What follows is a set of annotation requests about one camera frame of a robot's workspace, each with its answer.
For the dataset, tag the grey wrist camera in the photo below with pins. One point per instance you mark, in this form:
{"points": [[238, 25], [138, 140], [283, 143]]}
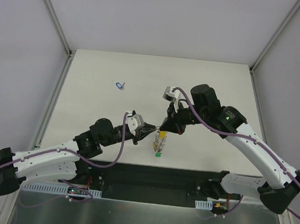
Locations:
{"points": [[129, 121], [173, 96]]}

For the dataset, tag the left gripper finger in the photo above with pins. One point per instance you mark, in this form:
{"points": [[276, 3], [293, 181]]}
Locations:
{"points": [[143, 133], [149, 126]]}

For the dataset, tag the left side frame rail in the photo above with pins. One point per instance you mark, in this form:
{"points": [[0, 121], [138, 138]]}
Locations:
{"points": [[46, 117]]}

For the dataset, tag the right white cable duct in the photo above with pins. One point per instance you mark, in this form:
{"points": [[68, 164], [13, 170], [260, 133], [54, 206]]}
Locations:
{"points": [[204, 205]]}

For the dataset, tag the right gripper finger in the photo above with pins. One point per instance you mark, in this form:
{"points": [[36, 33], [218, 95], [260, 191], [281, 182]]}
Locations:
{"points": [[178, 130], [168, 123]]}

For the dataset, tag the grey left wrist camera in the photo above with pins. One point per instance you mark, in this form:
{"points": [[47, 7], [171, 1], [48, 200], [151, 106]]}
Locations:
{"points": [[129, 121]]}

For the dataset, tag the right aluminium frame post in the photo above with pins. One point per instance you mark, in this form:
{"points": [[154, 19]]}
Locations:
{"points": [[276, 35]]}

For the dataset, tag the left white cable duct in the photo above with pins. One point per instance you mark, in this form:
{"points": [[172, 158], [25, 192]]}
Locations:
{"points": [[57, 189]]}

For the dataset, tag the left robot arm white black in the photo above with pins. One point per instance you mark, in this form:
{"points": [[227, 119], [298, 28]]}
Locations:
{"points": [[69, 159]]}

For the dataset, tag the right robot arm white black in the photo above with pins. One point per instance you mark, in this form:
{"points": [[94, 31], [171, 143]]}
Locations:
{"points": [[279, 183]]}

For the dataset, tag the left aluminium frame post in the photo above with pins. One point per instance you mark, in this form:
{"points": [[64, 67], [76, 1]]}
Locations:
{"points": [[57, 27]]}

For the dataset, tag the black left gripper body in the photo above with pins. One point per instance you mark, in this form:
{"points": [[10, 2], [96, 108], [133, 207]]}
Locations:
{"points": [[136, 136]]}

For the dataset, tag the blue tagged key on table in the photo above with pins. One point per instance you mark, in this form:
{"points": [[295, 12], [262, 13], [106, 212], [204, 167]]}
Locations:
{"points": [[120, 86]]}

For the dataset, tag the aluminium frame post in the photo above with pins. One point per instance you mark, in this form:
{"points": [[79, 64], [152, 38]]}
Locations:
{"points": [[57, 27], [276, 35]]}

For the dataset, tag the right side frame rail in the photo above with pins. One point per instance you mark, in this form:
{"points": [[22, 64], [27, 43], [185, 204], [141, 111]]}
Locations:
{"points": [[258, 106]]}

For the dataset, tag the white cable duct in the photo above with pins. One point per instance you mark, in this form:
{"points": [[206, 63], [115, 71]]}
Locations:
{"points": [[57, 189], [204, 205]]}

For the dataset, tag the green key tag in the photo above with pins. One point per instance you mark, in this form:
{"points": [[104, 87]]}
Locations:
{"points": [[158, 154]]}

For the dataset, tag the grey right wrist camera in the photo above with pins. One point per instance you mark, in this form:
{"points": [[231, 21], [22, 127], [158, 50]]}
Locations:
{"points": [[173, 96]]}

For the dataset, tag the large metal keyring with rings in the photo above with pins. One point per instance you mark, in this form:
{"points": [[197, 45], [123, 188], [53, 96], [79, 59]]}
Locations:
{"points": [[159, 142]]}

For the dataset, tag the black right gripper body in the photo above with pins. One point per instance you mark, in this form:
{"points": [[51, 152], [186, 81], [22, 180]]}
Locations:
{"points": [[175, 120]]}

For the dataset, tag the frame rail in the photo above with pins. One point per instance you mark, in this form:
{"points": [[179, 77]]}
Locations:
{"points": [[46, 117], [258, 106]]}

